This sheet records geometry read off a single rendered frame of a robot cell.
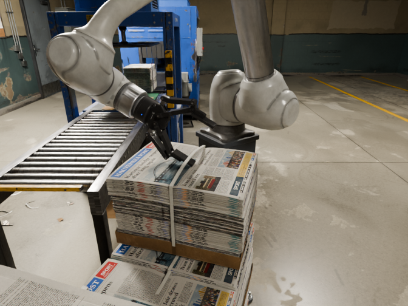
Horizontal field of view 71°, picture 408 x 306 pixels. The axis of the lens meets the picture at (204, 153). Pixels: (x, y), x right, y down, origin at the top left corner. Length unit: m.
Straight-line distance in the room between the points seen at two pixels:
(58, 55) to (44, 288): 0.44
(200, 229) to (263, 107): 0.48
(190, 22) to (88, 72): 4.07
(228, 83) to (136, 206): 0.60
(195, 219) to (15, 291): 0.41
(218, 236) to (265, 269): 1.28
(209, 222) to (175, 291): 0.19
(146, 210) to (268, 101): 0.53
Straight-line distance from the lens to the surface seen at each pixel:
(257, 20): 0.96
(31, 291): 0.54
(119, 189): 0.82
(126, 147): 1.72
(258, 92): 1.01
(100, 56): 0.72
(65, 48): 0.69
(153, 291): 0.80
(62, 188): 1.34
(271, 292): 1.93
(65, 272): 2.17
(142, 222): 0.84
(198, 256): 0.84
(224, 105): 1.15
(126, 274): 0.85
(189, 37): 4.71
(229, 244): 0.79
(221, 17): 9.87
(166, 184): 0.74
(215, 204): 0.72
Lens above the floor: 1.42
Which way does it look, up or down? 23 degrees down
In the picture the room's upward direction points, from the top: straight up
